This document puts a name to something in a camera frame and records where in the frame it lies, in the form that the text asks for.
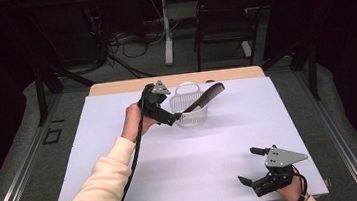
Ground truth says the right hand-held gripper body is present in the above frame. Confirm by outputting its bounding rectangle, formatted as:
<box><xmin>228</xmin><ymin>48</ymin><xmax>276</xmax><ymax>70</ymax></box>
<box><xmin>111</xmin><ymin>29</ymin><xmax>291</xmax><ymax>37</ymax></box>
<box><xmin>249</xmin><ymin>140</ymin><xmax>313</xmax><ymax>198</ymax></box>

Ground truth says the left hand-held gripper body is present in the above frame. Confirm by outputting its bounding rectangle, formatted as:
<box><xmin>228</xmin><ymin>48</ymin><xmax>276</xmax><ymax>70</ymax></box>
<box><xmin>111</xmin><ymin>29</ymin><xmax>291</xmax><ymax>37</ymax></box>
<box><xmin>134</xmin><ymin>78</ymin><xmax>174</xmax><ymax>120</ymax></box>

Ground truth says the white plastic basket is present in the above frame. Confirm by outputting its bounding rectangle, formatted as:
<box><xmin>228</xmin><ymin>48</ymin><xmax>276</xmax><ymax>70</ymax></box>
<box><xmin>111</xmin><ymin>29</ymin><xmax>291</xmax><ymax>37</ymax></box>
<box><xmin>167</xmin><ymin>79</ymin><xmax>212</xmax><ymax>130</ymax></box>

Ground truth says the black comb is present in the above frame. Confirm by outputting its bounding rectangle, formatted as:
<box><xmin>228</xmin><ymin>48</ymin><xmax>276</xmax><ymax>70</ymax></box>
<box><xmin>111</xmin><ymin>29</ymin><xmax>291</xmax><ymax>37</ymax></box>
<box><xmin>170</xmin><ymin>81</ymin><xmax>229</xmax><ymax>119</ymax></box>

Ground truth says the person's right hand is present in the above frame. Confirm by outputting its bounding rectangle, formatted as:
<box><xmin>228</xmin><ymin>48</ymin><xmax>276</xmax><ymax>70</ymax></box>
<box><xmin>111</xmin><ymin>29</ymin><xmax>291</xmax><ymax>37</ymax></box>
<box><xmin>274</xmin><ymin>175</ymin><xmax>308</xmax><ymax>201</ymax></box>

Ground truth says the person's left hand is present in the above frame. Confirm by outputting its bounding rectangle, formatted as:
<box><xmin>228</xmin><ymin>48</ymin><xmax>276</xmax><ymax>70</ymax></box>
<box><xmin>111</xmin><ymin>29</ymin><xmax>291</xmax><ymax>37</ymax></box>
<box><xmin>118</xmin><ymin>100</ymin><xmax>160</xmax><ymax>145</ymax></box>

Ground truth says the wooden table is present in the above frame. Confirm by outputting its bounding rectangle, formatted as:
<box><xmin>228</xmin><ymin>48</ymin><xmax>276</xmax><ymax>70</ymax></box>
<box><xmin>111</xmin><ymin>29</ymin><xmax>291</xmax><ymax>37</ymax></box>
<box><xmin>43</xmin><ymin>59</ymin><xmax>331</xmax><ymax>201</ymax></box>

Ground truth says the white table cover board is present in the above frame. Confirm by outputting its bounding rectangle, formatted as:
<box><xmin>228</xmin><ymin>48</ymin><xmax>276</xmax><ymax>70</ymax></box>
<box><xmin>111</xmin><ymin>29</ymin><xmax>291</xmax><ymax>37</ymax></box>
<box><xmin>38</xmin><ymin>71</ymin><xmax>330</xmax><ymax>201</ymax></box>

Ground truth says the black metal stand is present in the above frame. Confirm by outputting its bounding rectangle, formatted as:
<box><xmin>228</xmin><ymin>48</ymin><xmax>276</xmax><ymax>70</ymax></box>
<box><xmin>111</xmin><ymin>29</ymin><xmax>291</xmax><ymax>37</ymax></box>
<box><xmin>31</xmin><ymin>59</ymin><xmax>101</xmax><ymax>128</ymax></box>
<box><xmin>256</xmin><ymin>36</ymin><xmax>322</xmax><ymax>108</ymax></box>

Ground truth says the black folding chair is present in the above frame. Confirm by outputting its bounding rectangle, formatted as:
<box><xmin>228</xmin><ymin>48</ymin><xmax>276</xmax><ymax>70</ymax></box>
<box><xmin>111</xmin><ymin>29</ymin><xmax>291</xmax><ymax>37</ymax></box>
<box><xmin>188</xmin><ymin>0</ymin><xmax>278</xmax><ymax>73</ymax></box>

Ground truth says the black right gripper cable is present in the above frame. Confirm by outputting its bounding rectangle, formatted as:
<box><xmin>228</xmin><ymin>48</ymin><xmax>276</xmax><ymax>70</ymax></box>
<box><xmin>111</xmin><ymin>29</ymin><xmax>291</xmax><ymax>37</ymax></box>
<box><xmin>289</xmin><ymin>165</ymin><xmax>311</xmax><ymax>201</ymax></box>

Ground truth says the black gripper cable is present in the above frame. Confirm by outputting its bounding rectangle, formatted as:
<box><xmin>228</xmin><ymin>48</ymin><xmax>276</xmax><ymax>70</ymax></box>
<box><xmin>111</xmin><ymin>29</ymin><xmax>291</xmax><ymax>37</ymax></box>
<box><xmin>289</xmin><ymin>165</ymin><xmax>311</xmax><ymax>201</ymax></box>
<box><xmin>99</xmin><ymin>83</ymin><xmax>166</xmax><ymax>201</ymax></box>

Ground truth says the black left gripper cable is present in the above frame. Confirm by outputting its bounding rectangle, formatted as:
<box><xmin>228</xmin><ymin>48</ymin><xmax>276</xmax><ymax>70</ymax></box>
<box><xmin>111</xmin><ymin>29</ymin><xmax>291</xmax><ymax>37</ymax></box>
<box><xmin>99</xmin><ymin>83</ymin><xmax>166</xmax><ymax>201</ymax></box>

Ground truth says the bundle of floor cables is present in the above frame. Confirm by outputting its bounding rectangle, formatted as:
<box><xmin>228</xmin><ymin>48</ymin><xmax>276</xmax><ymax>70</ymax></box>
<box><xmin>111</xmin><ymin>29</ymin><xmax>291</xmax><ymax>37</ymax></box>
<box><xmin>103</xmin><ymin>20</ymin><xmax>170</xmax><ymax>63</ymax></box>

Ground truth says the metal floor rail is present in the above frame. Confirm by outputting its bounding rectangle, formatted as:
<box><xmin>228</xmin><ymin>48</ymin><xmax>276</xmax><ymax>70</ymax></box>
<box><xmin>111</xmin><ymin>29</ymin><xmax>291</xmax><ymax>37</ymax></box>
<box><xmin>0</xmin><ymin>94</ymin><xmax>74</xmax><ymax>201</ymax></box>
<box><xmin>292</xmin><ymin>63</ymin><xmax>357</xmax><ymax>201</ymax></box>

